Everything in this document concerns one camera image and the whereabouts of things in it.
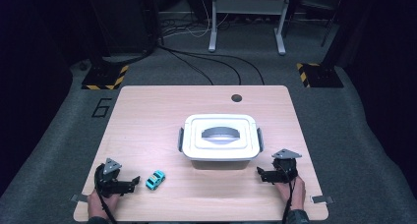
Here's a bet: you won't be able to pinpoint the blue toy car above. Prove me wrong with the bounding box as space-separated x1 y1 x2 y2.
145 169 166 191

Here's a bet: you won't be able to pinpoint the black stand post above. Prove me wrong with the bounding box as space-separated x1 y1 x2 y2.
320 0 353 68
86 0 109 68

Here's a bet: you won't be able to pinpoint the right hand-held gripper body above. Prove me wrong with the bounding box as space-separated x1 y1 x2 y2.
264 148 303 186

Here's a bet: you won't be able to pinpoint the clear brown storage box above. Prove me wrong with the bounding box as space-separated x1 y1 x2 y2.
177 127 266 171

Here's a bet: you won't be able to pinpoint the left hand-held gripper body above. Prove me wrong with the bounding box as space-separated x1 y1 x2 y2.
93 157 133 198

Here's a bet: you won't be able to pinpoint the black base plate hazard stripes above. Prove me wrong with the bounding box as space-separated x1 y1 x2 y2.
81 64 130 90
296 62 345 88

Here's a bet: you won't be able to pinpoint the black floor cable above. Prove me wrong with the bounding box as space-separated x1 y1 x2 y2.
158 45 214 86
168 49 243 86
193 52 266 86

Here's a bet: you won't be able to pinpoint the hand-held gripper cable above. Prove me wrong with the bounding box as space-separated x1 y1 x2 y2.
280 164 299 224
93 164 118 224

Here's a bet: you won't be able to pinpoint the white box lid grey handle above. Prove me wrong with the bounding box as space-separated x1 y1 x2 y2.
181 113 263 162

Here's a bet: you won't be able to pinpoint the grey tape strip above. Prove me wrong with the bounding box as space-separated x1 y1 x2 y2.
310 195 335 205
70 194 89 204

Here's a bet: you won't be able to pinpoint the person's left hand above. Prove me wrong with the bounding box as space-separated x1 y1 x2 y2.
87 189 121 220

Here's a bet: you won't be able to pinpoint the left hand-held gripper cable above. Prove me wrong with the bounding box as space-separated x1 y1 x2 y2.
93 164 118 224

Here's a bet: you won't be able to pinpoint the right hand-held gripper cable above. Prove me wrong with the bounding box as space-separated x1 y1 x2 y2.
280 164 299 224

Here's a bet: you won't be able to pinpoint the white metal desk frame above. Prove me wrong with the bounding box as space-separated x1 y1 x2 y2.
208 0 294 56

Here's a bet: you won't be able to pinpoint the white floor cables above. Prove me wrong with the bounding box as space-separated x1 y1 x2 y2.
162 0 230 39

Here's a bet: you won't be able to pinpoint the person's right hand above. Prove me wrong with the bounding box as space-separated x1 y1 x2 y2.
274 175 307 212

